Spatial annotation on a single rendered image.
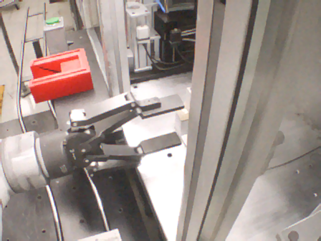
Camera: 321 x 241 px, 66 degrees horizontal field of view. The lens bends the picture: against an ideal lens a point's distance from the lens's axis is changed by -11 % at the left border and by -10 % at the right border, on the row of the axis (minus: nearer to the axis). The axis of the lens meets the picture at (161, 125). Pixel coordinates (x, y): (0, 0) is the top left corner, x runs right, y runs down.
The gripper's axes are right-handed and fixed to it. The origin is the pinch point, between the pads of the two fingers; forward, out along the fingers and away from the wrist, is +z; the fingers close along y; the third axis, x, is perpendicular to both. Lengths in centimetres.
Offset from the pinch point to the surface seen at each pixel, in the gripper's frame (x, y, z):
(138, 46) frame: 28.0, -0.5, 3.8
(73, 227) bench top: 4.0, -32.8, -23.6
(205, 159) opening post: -20.8, 18.3, -5.3
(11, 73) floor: 208, -100, -75
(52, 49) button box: 44.0, -4.4, -17.6
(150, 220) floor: 30, -101, 4
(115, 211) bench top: 5.1, -32.8, -11.7
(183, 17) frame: 57, -8, 29
